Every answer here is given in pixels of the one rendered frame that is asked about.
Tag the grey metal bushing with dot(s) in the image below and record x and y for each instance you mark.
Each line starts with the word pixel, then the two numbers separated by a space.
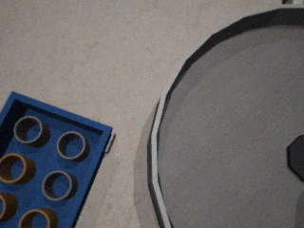
pixel 48 181
pixel 23 125
pixel 65 139

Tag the bronze bushing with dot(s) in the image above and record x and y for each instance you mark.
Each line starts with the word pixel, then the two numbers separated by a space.
pixel 10 206
pixel 8 161
pixel 26 219

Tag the grey round turntable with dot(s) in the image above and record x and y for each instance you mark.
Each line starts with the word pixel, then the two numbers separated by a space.
pixel 228 131

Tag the blue crate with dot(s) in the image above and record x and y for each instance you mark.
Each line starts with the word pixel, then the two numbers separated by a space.
pixel 47 159

